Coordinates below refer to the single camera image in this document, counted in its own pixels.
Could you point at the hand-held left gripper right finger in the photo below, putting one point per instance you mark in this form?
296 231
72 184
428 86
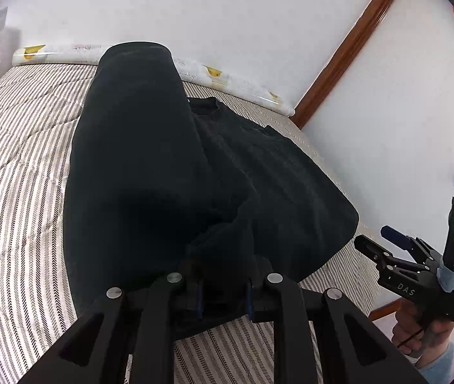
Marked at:
250 300

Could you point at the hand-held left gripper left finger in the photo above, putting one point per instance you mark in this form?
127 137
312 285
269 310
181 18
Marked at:
200 300

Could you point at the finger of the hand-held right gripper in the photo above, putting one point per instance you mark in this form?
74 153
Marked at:
371 248
397 236

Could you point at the black t-shirt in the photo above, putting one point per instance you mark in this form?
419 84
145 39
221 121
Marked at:
151 168

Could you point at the person's right forearm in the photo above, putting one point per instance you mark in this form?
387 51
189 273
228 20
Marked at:
437 366

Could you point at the person's right hand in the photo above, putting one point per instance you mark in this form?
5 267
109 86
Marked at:
407 332

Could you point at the white rolled mat duck print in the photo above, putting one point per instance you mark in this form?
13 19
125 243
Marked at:
235 82

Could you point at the striped grey mattress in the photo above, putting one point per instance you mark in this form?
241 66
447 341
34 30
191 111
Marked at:
19 168

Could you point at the wooden door frame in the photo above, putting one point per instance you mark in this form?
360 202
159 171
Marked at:
343 52

